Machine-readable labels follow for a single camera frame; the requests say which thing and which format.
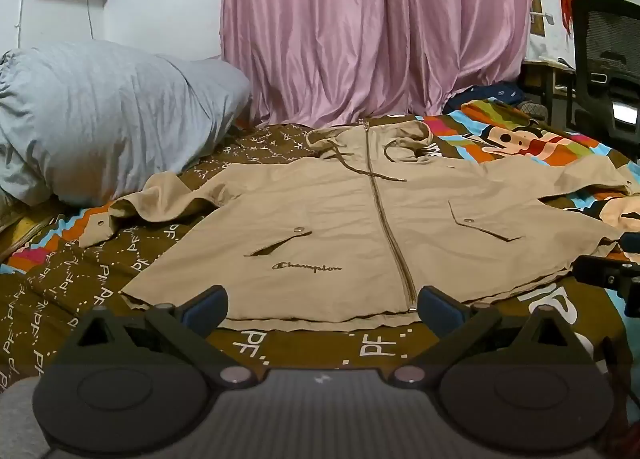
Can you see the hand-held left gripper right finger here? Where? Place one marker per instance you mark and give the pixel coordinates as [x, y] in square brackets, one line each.
[436, 310]

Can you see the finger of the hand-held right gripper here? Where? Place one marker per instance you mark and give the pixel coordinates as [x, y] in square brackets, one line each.
[597, 271]

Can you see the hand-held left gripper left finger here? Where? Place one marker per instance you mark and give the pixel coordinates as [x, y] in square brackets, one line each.
[206, 310]

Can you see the beige hooded zip jacket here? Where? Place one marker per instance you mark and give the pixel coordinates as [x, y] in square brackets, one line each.
[340, 219]

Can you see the brown cartoon printed bedsheet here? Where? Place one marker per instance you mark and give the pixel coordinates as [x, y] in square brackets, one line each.
[300, 346]

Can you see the grey shoe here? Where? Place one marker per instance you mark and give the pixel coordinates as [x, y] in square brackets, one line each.
[534, 110]

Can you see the wooden desk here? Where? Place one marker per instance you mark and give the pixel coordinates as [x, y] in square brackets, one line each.
[547, 74]

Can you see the dark blue cloth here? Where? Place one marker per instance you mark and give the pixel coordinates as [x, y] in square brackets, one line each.
[482, 95]

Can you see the black mesh office chair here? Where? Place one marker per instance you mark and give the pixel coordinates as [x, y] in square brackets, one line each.
[607, 54]

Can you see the grey duvet bundle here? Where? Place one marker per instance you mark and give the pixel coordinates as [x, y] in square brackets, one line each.
[105, 114]

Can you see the pink curtain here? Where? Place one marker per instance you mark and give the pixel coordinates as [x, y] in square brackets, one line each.
[370, 24]

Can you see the brown wall board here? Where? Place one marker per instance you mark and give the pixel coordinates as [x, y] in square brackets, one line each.
[537, 6]

